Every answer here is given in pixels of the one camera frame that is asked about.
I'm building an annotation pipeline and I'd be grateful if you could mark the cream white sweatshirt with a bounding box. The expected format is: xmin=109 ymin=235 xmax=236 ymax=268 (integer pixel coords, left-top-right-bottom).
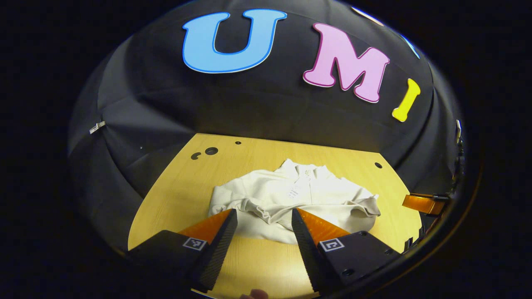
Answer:
xmin=208 ymin=159 xmax=382 ymax=245

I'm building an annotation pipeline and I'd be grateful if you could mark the black backdrop cloth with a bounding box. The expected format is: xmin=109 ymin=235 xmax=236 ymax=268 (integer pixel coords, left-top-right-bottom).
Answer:
xmin=69 ymin=0 xmax=464 ymax=250

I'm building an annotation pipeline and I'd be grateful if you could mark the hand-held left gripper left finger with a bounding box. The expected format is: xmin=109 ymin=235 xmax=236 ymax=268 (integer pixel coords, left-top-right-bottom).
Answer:
xmin=127 ymin=208 xmax=238 ymax=293

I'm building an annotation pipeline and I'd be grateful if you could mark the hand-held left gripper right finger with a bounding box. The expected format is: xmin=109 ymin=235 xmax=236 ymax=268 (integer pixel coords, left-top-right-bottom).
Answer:
xmin=291 ymin=208 xmax=401 ymax=293

